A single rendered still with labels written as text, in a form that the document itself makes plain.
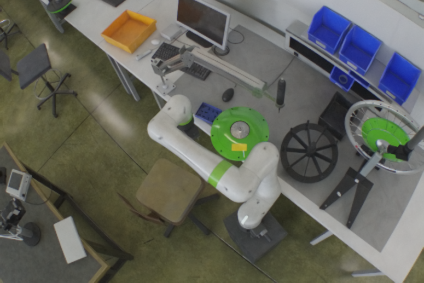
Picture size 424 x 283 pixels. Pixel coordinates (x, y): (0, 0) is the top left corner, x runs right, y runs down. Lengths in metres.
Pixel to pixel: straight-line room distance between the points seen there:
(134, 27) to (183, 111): 1.35
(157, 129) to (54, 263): 1.13
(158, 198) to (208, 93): 0.74
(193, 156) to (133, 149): 1.79
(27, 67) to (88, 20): 0.91
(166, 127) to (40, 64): 2.20
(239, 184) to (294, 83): 1.04
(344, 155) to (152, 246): 1.72
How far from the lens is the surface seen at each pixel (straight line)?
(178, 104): 1.46
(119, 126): 3.27
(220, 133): 1.79
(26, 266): 2.22
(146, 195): 2.25
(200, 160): 1.35
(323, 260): 2.77
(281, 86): 1.45
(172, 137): 1.40
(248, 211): 1.68
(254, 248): 1.90
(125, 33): 2.67
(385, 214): 1.99
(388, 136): 1.52
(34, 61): 3.49
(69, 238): 1.99
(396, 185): 2.07
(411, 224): 2.07
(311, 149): 1.80
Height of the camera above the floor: 2.69
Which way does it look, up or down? 62 degrees down
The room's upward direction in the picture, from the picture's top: 16 degrees counter-clockwise
